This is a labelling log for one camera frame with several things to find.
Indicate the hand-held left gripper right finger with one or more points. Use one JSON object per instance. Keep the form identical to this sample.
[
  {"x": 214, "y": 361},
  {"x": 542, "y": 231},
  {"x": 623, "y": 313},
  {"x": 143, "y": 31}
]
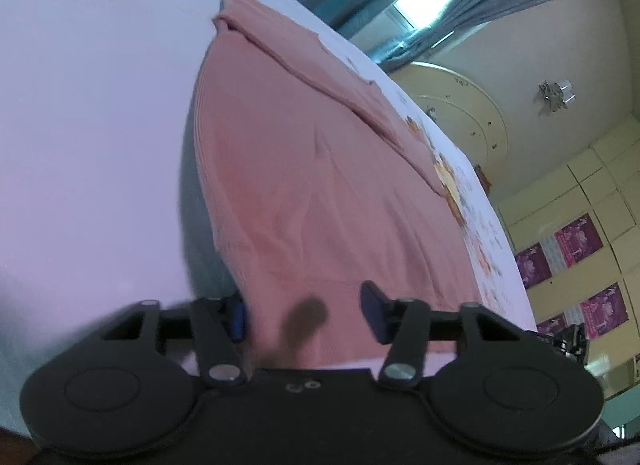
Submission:
[{"x": 375, "y": 310}]

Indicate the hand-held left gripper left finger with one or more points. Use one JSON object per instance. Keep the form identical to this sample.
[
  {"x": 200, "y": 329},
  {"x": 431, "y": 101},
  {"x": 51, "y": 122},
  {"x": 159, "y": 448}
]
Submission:
[{"x": 236, "y": 317}]

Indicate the pink sweater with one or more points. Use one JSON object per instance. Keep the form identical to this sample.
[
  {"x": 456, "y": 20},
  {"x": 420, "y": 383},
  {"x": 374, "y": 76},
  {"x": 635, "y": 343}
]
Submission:
[{"x": 300, "y": 170}]

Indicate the purple poster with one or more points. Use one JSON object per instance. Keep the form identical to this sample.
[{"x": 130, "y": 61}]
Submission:
[
  {"x": 552, "y": 326},
  {"x": 604, "y": 307},
  {"x": 577, "y": 240},
  {"x": 533, "y": 265}
]

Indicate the black device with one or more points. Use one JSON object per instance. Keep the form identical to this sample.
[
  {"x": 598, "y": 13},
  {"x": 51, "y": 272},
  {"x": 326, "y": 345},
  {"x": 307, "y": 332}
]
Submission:
[{"x": 571, "y": 341}]

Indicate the cream round headboard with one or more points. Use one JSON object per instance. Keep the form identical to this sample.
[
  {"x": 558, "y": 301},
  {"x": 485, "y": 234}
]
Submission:
[{"x": 465, "y": 100}]

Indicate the floral bedsheet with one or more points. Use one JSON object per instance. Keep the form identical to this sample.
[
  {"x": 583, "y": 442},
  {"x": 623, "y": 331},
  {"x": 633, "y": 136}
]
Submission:
[{"x": 75, "y": 145}]

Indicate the cream wardrobe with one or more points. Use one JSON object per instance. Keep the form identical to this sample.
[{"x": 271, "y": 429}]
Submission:
[{"x": 590, "y": 185}]

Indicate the wall lamp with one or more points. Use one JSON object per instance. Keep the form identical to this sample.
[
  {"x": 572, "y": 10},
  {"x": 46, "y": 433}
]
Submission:
[{"x": 556, "y": 94}]

